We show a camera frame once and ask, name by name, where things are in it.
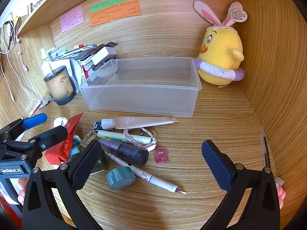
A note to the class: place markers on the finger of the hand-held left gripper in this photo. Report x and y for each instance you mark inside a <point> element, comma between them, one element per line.
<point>52,134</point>
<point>34,121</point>

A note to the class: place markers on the teal tape roll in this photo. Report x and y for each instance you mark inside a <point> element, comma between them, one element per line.
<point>118,179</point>

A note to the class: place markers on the purple black bottle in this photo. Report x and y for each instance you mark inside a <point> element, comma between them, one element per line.
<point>127,151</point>

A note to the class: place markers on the metal clip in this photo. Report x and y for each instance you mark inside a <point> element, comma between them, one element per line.
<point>45,103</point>

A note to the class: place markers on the pink bear charm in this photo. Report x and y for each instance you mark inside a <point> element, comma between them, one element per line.
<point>162,156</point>

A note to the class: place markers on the brown ceramic mug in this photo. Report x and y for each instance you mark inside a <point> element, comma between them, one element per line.
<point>60,88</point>

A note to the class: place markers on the stack of books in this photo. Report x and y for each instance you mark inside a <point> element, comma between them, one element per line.
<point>79,55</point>

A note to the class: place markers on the green sticky note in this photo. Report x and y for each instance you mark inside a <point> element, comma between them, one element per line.
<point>108,3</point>

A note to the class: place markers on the yellow chick plush toy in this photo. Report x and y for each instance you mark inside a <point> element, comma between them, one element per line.
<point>220,52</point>

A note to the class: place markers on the white plastic bottle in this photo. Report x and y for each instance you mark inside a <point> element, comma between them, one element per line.
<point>45,64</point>

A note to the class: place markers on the orange sticky note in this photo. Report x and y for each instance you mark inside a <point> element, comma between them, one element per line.
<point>115,14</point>

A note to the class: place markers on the small blue box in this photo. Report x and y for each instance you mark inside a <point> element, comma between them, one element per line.
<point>97,126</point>

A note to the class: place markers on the white tape roll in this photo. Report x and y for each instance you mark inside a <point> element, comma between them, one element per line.
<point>60,121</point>

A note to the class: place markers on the small black card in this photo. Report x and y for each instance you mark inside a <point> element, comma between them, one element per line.
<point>111,44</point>

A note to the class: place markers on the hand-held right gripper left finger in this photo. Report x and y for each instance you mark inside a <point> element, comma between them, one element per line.
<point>84,166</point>

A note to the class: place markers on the red white marker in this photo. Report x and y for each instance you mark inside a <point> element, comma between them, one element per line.
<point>84,45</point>

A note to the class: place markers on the white pen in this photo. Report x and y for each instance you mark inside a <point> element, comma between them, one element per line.
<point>156,179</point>

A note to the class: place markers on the pink cosmetic tube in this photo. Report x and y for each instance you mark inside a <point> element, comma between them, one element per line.
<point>134,122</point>

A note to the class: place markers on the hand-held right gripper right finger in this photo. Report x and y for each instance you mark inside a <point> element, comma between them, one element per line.
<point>217,167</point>

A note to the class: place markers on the person's red clothing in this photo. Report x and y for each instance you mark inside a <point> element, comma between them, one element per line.
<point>8,213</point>

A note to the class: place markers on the white rounded device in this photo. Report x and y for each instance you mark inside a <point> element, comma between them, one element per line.
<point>75,74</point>

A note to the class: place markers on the clear plastic bowl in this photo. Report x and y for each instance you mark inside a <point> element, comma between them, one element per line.
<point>108,69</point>

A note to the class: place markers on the white cardboard box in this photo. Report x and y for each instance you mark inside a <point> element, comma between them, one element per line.
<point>103,55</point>

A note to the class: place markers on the red packet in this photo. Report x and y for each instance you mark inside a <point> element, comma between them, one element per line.
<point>72,124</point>

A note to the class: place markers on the pink sticky note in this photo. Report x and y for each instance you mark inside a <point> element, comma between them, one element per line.
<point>72,19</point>

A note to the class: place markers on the clear plastic storage box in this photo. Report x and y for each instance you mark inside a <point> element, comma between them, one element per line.
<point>144,95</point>

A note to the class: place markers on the small printed wooden block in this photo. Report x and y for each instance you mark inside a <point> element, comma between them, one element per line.
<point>87,139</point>

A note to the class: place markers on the wooden shelf board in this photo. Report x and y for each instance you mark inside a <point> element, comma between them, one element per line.
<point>72,0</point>

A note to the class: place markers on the light green tube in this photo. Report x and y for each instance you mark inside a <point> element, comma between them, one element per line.
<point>112,136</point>

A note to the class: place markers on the person's left hand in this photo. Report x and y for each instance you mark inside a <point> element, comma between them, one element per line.
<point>21,185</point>

